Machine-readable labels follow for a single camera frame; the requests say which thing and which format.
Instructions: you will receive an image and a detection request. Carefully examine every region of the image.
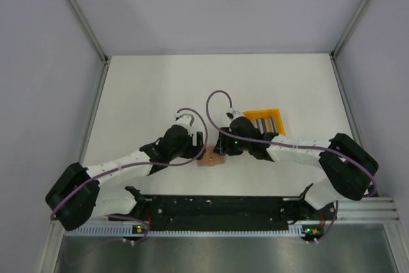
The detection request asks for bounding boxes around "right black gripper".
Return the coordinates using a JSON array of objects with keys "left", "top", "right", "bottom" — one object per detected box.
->
[{"left": 213, "top": 127, "right": 251, "bottom": 155}]

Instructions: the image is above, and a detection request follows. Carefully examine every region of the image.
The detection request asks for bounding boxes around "tan leather card holder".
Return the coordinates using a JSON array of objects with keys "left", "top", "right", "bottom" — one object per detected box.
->
[{"left": 197, "top": 146, "right": 226, "bottom": 167}]

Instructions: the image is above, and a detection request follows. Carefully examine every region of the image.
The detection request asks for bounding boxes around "yellow plastic bin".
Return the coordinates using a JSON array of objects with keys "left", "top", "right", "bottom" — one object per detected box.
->
[{"left": 243, "top": 109, "right": 286, "bottom": 136}]

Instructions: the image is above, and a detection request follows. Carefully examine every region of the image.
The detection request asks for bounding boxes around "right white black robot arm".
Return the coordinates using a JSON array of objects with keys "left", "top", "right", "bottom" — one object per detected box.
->
[{"left": 217, "top": 114, "right": 379, "bottom": 219}]

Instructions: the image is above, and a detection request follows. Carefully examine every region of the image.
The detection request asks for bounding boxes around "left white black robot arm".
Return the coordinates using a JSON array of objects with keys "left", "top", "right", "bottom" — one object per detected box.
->
[{"left": 45, "top": 124, "right": 208, "bottom": 231}]

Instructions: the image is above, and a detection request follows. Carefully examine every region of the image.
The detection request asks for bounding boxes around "stack of striped cards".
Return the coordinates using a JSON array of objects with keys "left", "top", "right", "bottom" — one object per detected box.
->
[{"left": 251, "top": 118, "right": 279, "bottom": 133}]

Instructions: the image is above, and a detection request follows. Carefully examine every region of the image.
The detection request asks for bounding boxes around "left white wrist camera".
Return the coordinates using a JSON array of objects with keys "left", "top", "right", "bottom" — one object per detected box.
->
[{"left": 174, "top": 111, "right": 195, "bottom": 134}]

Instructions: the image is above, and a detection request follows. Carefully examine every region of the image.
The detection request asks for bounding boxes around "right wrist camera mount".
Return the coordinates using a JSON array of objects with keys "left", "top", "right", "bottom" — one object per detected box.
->
[{"left": 226, "top": 107, "right": 243, "bottom": 121}]

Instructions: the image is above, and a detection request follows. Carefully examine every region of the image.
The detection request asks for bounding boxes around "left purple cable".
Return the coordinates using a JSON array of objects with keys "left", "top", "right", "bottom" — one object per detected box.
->
[{"left": 50, "top": 107, "right": 210, "bottom": 221}]

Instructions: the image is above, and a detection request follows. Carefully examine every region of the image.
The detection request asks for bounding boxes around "purple cable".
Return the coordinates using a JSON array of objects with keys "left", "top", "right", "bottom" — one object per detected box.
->
[
  {"left": 50, "top": 107, "right": 210, "bottom": 221},
  {"left": 205, "top": 90, "right": 380, "bottom": 197}
]

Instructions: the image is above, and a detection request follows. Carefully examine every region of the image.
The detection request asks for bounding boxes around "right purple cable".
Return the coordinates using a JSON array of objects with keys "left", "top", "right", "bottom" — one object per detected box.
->
[{"left": 205, "top": 90, "right": 380, "bottom": 197}]

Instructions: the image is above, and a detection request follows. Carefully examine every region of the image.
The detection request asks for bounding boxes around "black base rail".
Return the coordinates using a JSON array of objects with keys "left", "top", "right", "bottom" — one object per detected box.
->
[{"left": 130, "top": 195, "right": 314, "bottom": 232}]

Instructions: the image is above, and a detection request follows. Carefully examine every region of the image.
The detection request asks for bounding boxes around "white slotted cable duct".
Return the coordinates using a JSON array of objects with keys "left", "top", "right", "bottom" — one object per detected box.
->
[{"left": 65, "top": 223, "right": 307, "bottom": 238}]

